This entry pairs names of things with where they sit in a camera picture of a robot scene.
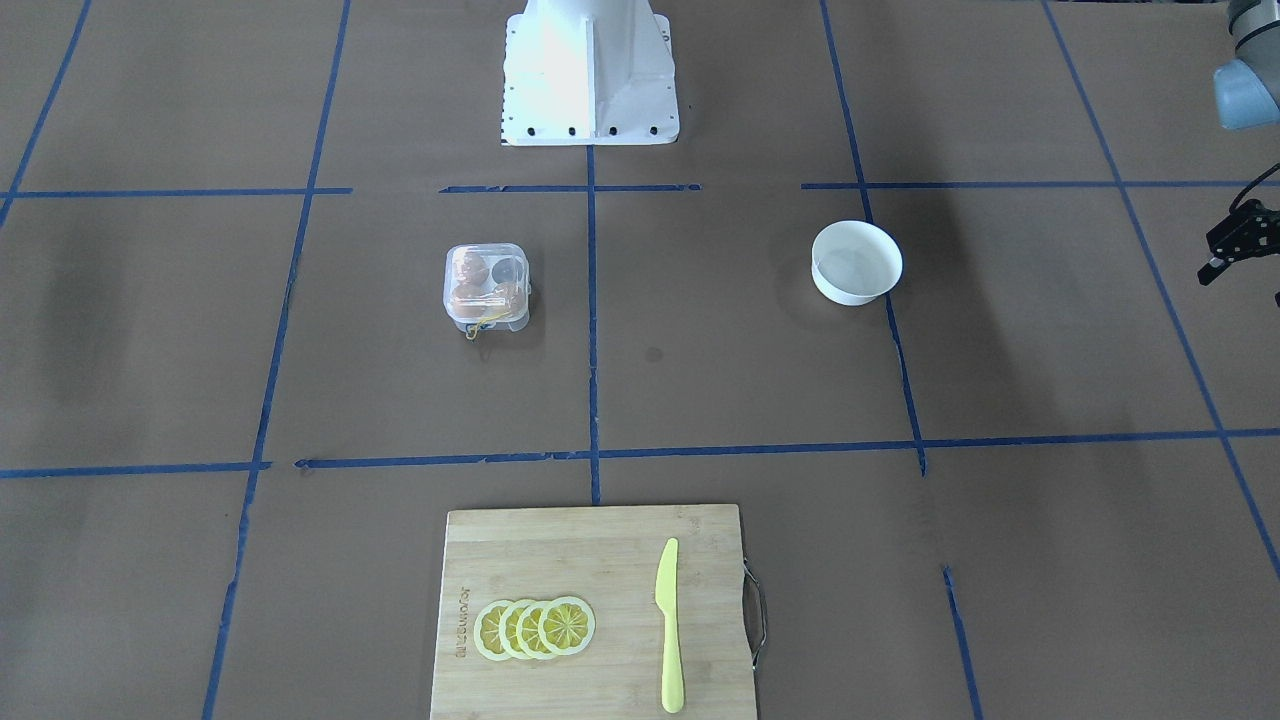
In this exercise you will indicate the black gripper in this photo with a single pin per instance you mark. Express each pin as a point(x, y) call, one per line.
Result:
point(1243, 238)

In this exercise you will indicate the brown egg from bowl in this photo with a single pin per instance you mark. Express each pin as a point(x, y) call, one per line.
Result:
point(512, 298)

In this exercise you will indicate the clear plastic egg box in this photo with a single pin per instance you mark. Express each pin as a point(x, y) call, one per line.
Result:
point(507, 263)

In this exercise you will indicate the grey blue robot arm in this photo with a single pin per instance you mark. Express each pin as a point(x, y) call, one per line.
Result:
point(1247, 96)

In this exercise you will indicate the brown egg rear slot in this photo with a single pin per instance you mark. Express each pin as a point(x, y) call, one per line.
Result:
point(469, 267)

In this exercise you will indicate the brown egg slot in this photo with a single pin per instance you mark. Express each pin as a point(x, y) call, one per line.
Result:
point(469, 267)
point(468, 301)

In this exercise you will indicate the brown egg front slot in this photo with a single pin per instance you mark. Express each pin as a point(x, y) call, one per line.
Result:
point(468, 301)

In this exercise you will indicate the white round bowl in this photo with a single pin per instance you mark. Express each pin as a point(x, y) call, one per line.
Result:
point(855, 263)

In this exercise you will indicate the bamboo cutting board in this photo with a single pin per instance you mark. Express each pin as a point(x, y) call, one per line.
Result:
point(608, 556)

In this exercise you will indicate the yellow plastic knife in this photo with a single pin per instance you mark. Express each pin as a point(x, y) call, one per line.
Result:
point(672, 685)

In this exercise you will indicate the lemon slice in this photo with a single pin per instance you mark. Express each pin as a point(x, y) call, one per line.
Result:
point(527, 631)
point(509, 633)
point(566, 625)
point(488, 632)

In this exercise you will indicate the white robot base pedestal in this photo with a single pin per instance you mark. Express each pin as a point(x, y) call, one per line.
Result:
point(589, 73)

